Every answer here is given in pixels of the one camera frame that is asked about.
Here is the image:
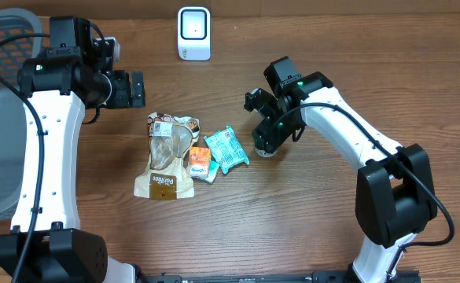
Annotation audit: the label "green lid white jar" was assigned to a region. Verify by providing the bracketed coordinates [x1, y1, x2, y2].
[254, 146, 279, 158]

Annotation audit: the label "teal white snack packet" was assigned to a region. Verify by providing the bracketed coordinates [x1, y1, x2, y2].
[204, 126, 250, 174]

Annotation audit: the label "small teal white packet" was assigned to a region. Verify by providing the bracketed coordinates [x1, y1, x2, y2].
[204, 160, 220, 184]

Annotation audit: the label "orange snack packet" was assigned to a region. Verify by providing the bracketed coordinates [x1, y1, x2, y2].
[189, 146, 212, 178]

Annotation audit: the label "clear brown bread bag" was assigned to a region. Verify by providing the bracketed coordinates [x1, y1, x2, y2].
[134, 112, 200, 200]

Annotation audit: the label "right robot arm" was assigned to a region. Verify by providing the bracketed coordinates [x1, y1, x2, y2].
[245, 57, 437, 282]

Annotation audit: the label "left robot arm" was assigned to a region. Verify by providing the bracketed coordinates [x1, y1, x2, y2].
[0, 16, 145, 282]

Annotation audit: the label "white barcode scanner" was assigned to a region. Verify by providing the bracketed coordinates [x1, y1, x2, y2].
[177, 6, 211, 61]

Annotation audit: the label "grey plastic shopping basket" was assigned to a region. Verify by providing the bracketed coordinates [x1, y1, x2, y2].
[0, 8, 44, 222]

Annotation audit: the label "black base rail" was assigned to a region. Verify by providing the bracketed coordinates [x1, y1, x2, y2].
[134, 269, 422, 283]

